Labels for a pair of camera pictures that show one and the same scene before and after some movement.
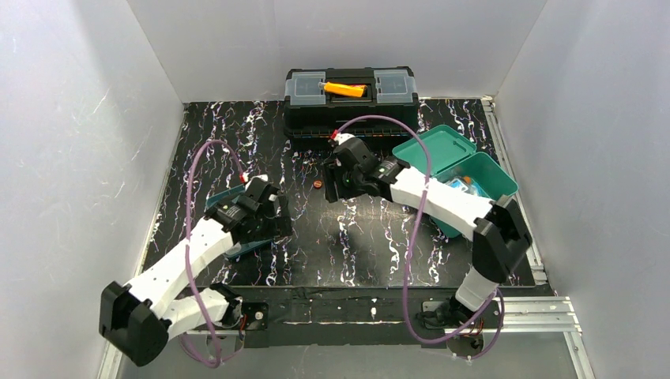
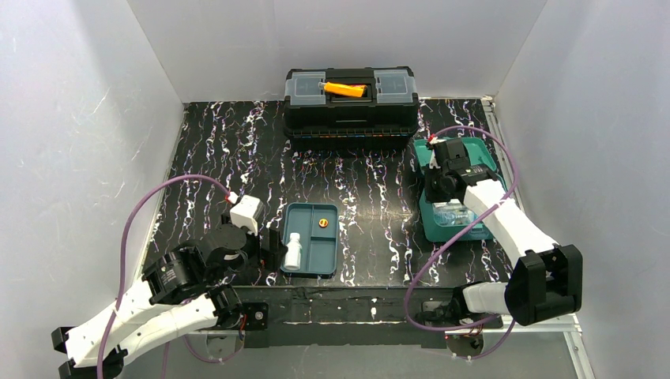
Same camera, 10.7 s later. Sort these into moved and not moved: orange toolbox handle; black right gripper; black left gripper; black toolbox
Moved: black left gripper; black right gripper
Not moved: orange toolbox handle; black toolbox
